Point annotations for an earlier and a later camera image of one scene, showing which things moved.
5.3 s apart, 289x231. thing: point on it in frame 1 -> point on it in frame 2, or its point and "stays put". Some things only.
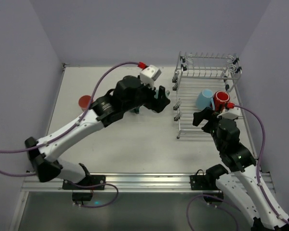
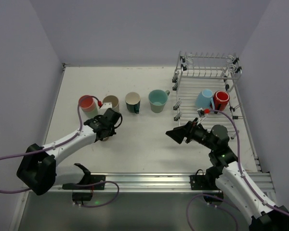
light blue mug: x=204 y=99 stays put
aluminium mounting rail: x=194 y=182 stays put
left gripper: x=153 y=101 -> x=105 y=131
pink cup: x=84 y=102 stays put
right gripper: x=209 y=119 -> x=189 y=132
